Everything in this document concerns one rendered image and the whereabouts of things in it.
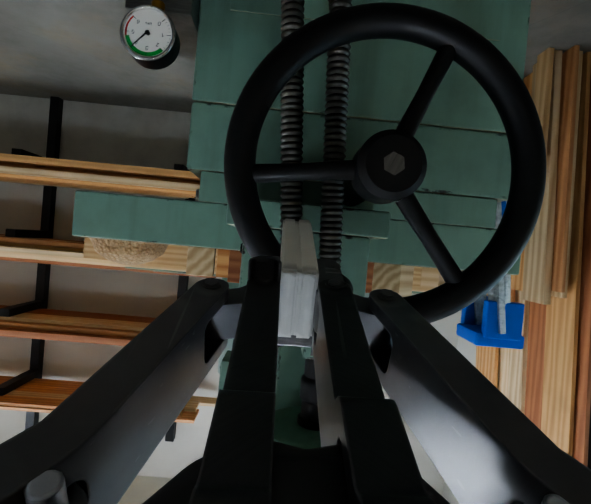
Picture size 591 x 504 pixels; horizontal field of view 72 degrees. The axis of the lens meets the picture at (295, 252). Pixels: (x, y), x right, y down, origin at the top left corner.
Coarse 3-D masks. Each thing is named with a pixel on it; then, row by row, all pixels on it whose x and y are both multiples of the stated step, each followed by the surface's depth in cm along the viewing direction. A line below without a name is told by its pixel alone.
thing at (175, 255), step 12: (84, 240) 68; (84, 252) 68; (96, 252) 68; (168, 252) 68; (180, 252) 68; (216, 252) 69; (168, 264) 68; (180, 264) 68; (216, 264) 69; (420, 276) 70
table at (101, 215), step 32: (96, 192) 52; (96, 224) 52; (128, 224) 53; (160, 224) 53; (192, 224) 53; (224, 224) 53; (352, 224) 44; (384, 224) 44; (384, 256) 54; (416, 256) 54
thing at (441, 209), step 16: (208, 176) 53; (208, 192) 53; (224, 192) 53; (272, 192) 53; (304, 192) 54; (320, 192) 54; (416, 192) 54; (352, 208) 54; (368, 208) 54; (384, 208) 54; (432, 208) 54; (448, 208) 54; (464, 208) 54; (480, 208) 55; (496, 208) 55; (448, 224) 55; (464, 224) 55; (480, 224) 55
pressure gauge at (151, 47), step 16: (128, 16) 46; (144, 16) 46; (160, 16) 46; (128, 32) 46; (144, 32) 46; (160, 32) 46; (176, 32) 47; (128, 48) 46; (144, 48) 46; (160, 48) 46; (176, 48) 48; (144, 64) 48; (160, 64) 48
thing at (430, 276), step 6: (144, 264) 70; (150, 264) 70; (156, 264) 70; (174, 270) 70; (180, 270) 70; (426, 270) 72; (432, 270) 72; (426, 276) 72; (432, 276) 72; (438, 276) 72; (426, 282) 72; (432, 282) 72; (414, 288) 72; (420, 288) 72; (426, 288) 72; (432, 288) 72
